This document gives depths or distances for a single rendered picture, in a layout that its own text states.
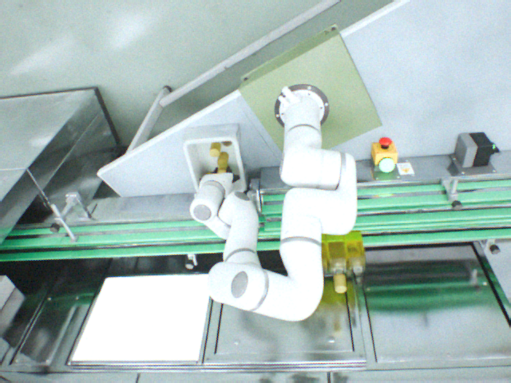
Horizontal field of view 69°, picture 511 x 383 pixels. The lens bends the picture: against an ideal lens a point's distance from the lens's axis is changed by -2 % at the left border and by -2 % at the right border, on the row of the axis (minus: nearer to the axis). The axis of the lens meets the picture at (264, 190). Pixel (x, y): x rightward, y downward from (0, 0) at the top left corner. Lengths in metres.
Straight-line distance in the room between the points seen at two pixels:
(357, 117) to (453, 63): 0.31
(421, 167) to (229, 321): 0.79
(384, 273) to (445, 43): 0.75
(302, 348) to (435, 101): 0.84
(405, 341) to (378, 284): 0.21
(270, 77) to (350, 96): 0.23
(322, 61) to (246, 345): 0.84
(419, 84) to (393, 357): 0.80
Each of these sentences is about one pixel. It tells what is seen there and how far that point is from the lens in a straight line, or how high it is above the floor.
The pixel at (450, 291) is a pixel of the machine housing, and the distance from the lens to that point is 1.40.
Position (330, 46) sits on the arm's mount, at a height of 0.85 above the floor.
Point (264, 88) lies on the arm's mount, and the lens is 1.09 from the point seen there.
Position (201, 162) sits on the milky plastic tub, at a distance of 1.33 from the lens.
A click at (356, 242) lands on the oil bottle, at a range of 1.23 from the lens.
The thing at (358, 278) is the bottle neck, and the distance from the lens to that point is 1.17.
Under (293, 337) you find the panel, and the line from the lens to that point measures 1.22.
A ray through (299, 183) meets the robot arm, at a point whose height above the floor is 1.15.
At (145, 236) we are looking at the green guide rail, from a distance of 1.37.
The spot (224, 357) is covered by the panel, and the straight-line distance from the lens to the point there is 1.21.
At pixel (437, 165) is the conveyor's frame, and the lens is 1.35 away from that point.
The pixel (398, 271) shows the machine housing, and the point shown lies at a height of 0.99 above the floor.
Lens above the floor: 1.82
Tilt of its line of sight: 50 degrees down
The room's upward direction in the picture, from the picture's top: 176 degrees counter-clockwise
